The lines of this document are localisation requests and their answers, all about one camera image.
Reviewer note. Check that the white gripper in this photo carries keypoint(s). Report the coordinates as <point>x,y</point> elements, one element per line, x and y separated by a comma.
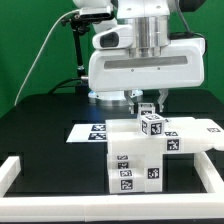
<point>111,68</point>

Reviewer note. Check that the white small chair part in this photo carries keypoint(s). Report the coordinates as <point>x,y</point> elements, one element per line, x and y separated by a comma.
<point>152,125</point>
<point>124,162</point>

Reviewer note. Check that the white chair back frame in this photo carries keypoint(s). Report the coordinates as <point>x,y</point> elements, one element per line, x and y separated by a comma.
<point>181,135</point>

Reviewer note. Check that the white chair seat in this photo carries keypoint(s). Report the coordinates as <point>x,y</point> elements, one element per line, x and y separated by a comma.
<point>152,169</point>

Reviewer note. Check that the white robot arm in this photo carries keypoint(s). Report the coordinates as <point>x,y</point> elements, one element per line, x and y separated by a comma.
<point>134,53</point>

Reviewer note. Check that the white U-shaped fence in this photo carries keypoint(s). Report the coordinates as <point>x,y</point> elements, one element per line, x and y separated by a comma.
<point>207,205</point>

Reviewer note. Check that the white marker base plate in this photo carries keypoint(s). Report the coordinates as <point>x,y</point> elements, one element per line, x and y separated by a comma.
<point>82,133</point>

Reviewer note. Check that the black camera stand pole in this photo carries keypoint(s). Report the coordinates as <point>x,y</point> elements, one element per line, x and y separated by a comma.
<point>79,28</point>

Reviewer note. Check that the black camera on stand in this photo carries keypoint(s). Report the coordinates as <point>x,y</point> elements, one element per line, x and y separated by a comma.
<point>94,14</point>

